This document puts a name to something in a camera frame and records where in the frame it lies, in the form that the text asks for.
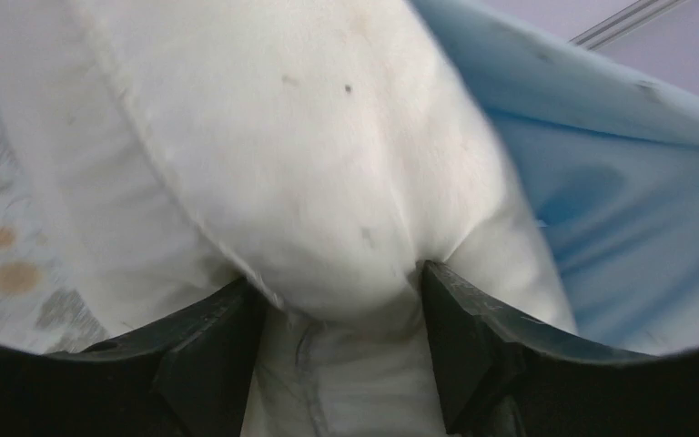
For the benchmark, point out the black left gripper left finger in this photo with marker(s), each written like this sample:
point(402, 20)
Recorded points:
point(187, 374)

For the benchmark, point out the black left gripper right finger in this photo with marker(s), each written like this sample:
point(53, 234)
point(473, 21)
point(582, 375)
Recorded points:
point(501, 372)

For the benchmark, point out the light blue pillowcase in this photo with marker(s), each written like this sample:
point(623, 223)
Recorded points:
point(609, 158)

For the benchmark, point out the white pillow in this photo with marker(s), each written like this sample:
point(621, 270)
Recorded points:
point(321, 149)

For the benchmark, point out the floral patterned bed sheet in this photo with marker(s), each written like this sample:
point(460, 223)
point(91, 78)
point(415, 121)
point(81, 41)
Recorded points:
point(40, 311)

